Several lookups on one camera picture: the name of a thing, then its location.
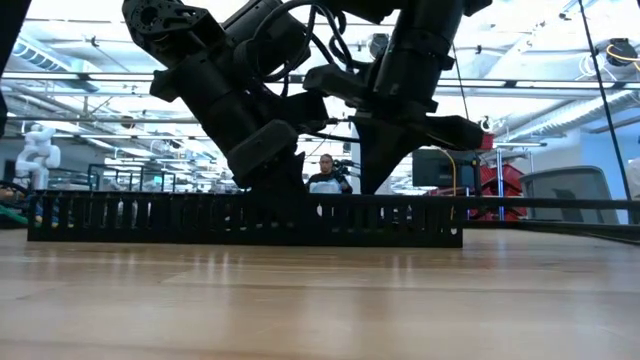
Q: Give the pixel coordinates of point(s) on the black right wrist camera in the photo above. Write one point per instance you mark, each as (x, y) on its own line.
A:
(340, 85)

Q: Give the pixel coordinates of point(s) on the person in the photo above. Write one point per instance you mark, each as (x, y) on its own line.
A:
(327, 180)

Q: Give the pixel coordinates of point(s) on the long ceiling light strip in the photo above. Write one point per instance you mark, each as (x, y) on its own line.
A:
(550, 83)

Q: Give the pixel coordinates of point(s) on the black grey work glove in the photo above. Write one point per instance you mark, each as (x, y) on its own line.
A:
(12, 215)

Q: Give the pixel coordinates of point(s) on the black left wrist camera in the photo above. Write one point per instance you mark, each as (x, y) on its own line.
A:
(262, 150)

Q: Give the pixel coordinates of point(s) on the black duct cover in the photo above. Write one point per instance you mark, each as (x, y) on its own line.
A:
(550, 203)

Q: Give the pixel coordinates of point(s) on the black leader arms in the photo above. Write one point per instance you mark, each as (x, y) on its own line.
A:
(347, 167)

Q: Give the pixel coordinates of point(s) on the red storage bin stack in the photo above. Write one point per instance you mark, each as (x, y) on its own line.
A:
(500, 180)

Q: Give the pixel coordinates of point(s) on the silver ventilation duct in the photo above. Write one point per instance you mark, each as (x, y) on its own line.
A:
(40, 55)
(565, 117)

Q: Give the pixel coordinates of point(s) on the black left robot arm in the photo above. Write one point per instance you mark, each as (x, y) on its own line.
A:
(270, 35)

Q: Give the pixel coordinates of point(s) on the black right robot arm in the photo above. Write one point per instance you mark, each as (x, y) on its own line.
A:
(420, 50)

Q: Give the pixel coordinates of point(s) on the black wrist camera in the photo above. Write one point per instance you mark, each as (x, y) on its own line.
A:
(340, 85)
(262, 150)

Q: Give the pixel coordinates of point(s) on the white humanoid robot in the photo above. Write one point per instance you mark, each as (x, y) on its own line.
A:
(37, 155)

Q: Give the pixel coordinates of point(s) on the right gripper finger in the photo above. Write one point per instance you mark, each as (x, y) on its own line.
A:
(380, 150)

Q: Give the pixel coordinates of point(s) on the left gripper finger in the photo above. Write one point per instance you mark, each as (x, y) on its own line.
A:
(287, 177)

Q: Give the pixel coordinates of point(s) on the black monitor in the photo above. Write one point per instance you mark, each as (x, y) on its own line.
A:
(440, 170)

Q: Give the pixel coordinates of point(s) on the red plastic bin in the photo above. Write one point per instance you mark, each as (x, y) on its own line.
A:
(488, 141)

